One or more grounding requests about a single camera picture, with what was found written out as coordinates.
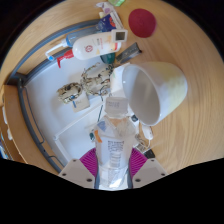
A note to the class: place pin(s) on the clear plastic water bottle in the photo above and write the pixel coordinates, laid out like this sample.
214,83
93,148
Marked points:
113,146

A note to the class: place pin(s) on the white pink small packet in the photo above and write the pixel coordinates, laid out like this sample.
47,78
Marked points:
105,10

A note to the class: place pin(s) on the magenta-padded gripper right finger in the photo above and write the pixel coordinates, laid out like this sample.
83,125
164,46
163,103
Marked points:
148,171

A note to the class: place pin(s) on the white desk lamp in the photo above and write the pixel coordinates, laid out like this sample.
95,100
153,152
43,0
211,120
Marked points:
76,122

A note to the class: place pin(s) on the dark grey foil packet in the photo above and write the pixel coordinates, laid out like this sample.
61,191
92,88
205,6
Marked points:
128,53

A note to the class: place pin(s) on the white earbuds case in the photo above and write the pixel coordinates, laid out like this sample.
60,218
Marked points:
147,132

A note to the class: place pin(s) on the white ceramic mug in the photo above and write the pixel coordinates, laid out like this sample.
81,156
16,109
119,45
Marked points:
163,90

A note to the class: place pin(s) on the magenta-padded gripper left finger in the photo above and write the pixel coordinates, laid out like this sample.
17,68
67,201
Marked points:
75,171

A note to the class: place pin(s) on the small green packet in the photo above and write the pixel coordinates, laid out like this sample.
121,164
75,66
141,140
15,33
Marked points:
116,2

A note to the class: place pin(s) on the flat round red coaster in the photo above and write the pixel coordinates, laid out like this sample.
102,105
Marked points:
142,22

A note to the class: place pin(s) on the teal round container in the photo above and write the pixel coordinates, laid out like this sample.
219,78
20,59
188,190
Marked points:
107,58

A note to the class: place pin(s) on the white red pump lotion bottle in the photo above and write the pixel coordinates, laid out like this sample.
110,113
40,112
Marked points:
96,46

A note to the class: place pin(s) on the small blue printed box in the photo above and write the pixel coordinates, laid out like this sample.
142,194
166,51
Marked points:
108,22

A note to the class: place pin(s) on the wooden tree figurine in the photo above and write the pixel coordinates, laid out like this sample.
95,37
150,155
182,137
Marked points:
95,80

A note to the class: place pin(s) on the grey metal frame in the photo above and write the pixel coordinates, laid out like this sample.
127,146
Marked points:
30,116

